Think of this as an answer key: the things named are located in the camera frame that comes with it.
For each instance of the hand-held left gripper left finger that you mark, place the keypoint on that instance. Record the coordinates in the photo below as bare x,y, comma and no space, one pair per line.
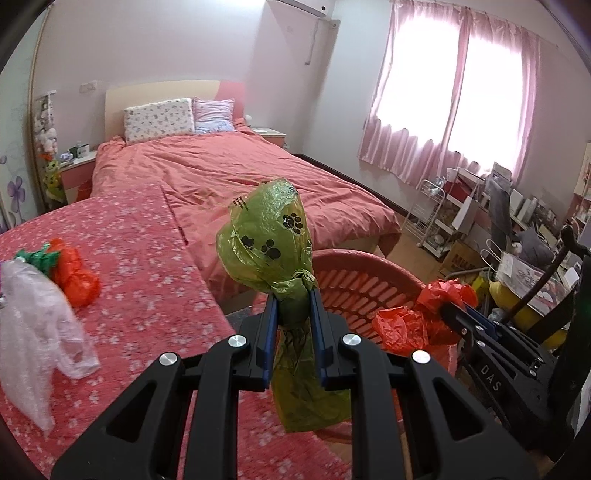
268,350

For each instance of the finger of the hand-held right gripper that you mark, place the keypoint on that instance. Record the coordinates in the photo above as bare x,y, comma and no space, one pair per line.
457,321
480,316

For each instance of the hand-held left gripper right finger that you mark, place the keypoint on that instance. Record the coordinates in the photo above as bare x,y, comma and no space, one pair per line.
319,341

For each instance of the orange plastic bag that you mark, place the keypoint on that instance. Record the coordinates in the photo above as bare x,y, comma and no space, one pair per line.
399,330
78,281

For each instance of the red plastic laundry basket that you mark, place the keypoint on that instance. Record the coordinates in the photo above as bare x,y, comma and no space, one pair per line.
351,281

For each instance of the olive paw print plastic bag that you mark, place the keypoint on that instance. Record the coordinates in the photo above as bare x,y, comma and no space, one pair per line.
263,230

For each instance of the green plastic bag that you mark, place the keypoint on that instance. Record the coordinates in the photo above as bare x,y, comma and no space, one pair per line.
39,261

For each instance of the yellow round object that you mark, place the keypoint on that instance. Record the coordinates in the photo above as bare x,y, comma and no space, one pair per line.
531,314

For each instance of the cardboard box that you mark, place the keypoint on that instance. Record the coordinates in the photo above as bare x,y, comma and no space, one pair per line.
461,261

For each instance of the grey hanging cloth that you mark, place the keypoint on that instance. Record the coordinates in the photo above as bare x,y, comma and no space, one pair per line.
501,207

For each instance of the salmon duvet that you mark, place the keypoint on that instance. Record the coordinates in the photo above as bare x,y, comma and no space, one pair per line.
207,166

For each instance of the pink curtain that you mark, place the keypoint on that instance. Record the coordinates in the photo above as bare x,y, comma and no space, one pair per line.
415,92
498,101

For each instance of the clear plastic bag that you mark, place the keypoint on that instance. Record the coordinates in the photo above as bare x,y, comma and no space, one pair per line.
32,332

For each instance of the pink striped pillow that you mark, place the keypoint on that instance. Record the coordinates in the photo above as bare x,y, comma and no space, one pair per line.
214,115

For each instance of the red bag beside nightstand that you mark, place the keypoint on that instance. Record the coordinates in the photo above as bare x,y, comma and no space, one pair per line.
85,190

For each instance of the white floral pillow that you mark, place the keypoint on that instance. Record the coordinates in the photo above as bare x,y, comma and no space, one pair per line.
159,119

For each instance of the pink nightstand with mugs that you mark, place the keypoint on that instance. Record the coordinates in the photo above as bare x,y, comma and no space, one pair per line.
76,177

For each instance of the white mug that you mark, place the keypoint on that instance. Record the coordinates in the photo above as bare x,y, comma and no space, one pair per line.
84,149

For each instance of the green plush toy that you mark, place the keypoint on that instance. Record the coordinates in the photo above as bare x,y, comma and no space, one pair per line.
54,177

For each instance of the cream and pink headboard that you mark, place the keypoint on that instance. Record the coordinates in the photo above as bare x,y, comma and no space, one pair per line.
138,94

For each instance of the clear tube of plush toys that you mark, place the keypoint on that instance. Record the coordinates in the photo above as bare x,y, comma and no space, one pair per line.
46,124

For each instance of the wardrobe with purple flowers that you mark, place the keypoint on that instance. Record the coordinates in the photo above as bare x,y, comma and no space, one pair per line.
14,138

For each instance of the white wall socket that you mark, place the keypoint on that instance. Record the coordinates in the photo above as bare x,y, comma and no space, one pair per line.
89,85

